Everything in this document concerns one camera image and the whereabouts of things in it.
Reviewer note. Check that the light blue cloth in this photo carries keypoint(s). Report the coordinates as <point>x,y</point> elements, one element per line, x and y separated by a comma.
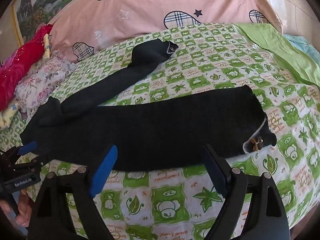
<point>305,45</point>

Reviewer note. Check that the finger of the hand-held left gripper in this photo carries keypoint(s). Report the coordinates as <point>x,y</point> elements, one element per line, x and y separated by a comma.
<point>27,148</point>

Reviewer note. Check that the person's left hand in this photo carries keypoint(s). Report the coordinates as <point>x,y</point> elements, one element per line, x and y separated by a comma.
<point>24,210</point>

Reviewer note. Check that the yellow patterned cloth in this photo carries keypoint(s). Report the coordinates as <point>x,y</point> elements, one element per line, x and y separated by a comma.
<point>8,115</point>

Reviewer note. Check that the red garment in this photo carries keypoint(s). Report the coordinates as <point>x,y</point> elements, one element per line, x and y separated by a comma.
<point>17,67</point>

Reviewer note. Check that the floral ruffled cloth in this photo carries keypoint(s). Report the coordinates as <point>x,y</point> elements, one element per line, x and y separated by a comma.
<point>45,77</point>

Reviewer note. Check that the green checked bed sheet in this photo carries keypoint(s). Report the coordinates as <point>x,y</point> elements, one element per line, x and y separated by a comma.
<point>200,62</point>

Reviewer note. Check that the plain green cloth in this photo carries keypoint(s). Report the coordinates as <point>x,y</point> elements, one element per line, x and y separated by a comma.
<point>282,47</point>

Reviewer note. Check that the pink quilt with plaid hearts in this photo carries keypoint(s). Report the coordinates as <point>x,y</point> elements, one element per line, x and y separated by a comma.
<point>150,5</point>

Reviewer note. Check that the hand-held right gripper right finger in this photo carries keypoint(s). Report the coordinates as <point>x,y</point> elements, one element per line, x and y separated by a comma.
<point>216,172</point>

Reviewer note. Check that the black pants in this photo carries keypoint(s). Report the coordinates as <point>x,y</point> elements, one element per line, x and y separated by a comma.
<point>150,130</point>

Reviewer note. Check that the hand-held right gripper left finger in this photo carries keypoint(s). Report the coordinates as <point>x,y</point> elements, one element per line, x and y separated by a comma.
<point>105,170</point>

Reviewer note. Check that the landscape painting with gold frame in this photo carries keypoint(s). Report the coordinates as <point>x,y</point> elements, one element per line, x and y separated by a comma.
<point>42,2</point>

